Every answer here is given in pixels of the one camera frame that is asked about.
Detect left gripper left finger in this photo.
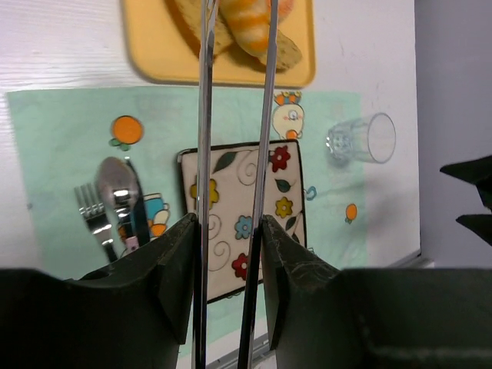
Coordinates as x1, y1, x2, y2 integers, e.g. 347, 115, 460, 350
1, 214, 197, 368

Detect orange glazed donut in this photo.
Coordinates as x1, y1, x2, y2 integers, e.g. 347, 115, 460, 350
278, 0, 294, 18

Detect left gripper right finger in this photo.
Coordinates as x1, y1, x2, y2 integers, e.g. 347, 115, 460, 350
261, 216, 491, 368

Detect fork with pink handle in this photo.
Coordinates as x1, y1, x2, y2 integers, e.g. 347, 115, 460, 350
74, 183, 118, 263

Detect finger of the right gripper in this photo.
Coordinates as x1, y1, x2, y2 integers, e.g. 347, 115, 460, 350
440, 155, 492, 209
456, 214, 492, 244

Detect knife with pink handle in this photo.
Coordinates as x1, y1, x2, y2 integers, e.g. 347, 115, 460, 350
125, 157, 151, 247

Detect spoon with pink handle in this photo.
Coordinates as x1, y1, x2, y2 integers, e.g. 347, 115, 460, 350
96, 157, 139, 254

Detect green cartoon placemat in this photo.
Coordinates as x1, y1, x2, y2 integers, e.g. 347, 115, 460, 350
8, 87, 367, 342

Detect croissant bread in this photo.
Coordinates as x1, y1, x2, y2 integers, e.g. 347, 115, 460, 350
219, 0, 271, 58

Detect right bread slice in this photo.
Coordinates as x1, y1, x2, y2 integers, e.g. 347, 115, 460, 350
226, 28, 303, 73

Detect clear drinking glass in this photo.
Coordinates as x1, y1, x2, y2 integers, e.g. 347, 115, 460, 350
325, 112, 397, 165

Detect left bread slice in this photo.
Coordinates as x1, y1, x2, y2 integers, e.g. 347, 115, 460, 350
165, 0, 235, 56

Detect square floral plate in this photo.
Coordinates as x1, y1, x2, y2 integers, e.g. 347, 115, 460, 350
176, 138, 308, 304

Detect bread slice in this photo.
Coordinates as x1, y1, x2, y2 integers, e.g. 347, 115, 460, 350
165, 0, 235, 56
226, 28, 303, 73

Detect yellow tray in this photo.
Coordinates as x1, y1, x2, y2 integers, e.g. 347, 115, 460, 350
121, 1, 316, 88

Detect metal tongs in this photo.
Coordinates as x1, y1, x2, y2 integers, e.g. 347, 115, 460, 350
192, 1, 279, 368

